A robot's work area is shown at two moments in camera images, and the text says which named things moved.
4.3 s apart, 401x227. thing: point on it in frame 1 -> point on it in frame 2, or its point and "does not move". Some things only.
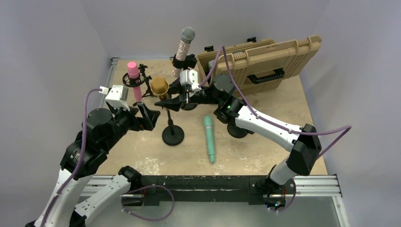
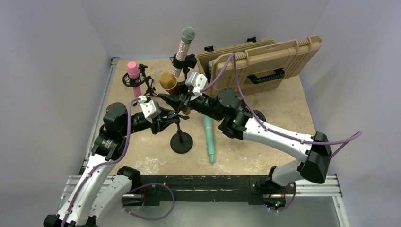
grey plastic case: x=211 y=63 does not move
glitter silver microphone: x=187 y=35 does not move
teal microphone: x=208 y=124 does not move
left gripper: x=150 y=115 -> x=159 y=122
